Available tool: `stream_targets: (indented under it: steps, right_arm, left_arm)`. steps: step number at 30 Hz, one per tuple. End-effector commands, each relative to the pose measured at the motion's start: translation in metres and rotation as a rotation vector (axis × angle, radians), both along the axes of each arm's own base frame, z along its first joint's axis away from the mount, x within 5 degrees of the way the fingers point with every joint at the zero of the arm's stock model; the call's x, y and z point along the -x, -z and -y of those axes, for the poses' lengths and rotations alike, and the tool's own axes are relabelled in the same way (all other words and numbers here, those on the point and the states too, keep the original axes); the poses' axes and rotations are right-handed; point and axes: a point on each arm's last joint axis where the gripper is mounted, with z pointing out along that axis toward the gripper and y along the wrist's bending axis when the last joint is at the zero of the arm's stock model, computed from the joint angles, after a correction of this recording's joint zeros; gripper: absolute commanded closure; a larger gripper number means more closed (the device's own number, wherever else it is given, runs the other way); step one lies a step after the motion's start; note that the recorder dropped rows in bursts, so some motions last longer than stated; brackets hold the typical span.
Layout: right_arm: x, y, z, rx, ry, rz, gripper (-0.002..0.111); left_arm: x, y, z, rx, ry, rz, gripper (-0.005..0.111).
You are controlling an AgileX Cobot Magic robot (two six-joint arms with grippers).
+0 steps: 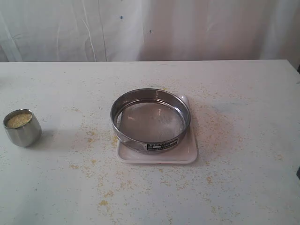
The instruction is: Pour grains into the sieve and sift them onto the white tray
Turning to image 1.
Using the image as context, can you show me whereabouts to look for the round steel mesh sieve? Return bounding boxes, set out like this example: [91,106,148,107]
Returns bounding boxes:
[110,88,191,154]

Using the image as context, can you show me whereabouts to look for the stainless steel cup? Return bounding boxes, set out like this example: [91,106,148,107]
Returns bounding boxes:
[3,109,42,147]

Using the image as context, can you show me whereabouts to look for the yellow and white grain mix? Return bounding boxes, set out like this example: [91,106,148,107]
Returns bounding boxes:
[6,113,32,128]

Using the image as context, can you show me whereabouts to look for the white square plastic tray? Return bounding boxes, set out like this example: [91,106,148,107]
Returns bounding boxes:
[116,103,198,164]

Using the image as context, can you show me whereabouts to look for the white backdrop curtain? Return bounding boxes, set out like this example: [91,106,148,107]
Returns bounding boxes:
[0,0,300,66]

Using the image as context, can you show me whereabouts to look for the dark object at right edge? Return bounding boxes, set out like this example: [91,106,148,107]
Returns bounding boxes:
[296,167,300,180]

